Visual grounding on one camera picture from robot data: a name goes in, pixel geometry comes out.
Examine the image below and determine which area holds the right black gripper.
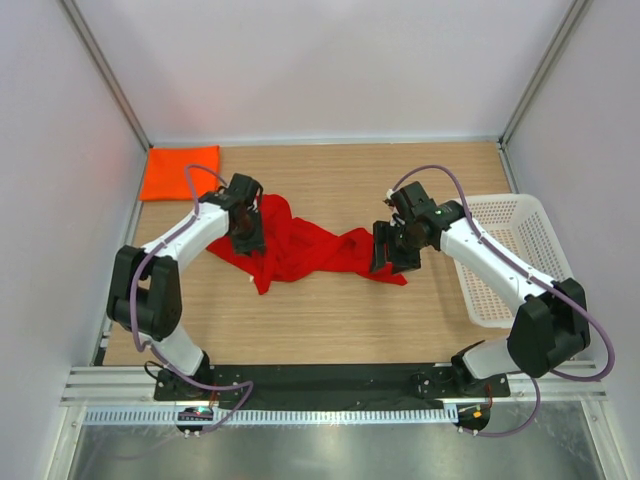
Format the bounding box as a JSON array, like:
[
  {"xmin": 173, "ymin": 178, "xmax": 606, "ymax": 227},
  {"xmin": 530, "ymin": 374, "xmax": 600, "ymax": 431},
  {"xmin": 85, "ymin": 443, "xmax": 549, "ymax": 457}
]
[{"xmin": 369, "ymin": 220, "xmax": 428, "ymax": 276}]

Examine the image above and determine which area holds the red t shirt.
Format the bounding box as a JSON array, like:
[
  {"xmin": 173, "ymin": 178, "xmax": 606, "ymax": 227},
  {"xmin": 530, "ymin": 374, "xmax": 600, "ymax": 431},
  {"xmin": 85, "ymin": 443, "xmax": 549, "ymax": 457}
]
[{"xmin": 207, "ymin": 194, "xmax": 407, "ymax": 295}]

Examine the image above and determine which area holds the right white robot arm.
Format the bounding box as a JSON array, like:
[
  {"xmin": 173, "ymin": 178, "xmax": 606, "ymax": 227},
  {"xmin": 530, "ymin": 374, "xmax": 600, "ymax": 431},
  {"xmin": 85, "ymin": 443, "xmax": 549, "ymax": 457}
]
[{"xmin": 370, "ymin": 182, "xmax": 591, "ymax": 396}]

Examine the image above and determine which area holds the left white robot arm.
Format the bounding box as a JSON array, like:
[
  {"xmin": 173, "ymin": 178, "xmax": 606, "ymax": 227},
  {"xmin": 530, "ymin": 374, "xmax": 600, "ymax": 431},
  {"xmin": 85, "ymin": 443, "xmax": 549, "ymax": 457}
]
[{"xmin": 106, "ymin": 173, "xmax": 266, "ymax": 400}]

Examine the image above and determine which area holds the folded orange t shirt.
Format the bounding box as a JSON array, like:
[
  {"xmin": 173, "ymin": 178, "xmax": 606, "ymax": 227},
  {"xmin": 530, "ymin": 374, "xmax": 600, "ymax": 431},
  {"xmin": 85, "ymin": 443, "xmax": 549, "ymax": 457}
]
[{"xmin": 139, "ymin": 145, "xmax": 220, "ymax": 202}]

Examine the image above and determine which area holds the white plastic perforated basket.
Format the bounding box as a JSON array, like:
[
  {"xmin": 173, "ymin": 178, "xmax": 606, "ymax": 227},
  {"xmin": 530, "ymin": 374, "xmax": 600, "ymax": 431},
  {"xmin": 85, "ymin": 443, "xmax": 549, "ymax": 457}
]
[{"xmin": 453, "ymin": 193, "xmax": 573, "ymax": 329}]

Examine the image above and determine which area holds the slotted cable duct rail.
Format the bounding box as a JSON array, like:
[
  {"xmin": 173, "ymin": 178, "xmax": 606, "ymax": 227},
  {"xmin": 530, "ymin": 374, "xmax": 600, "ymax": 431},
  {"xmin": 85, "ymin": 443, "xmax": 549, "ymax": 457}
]
[{"xmin": 84, "ymin": 405, "xmax": 458, "ymax": 426}]

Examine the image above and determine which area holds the aluminium frame rail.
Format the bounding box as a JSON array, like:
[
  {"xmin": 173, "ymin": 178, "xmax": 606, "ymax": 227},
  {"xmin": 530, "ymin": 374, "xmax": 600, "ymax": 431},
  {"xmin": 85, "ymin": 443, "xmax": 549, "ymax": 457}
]
[{"xmin": 61, "ymin": 366, "xmax": 608, "ymax": 406}]

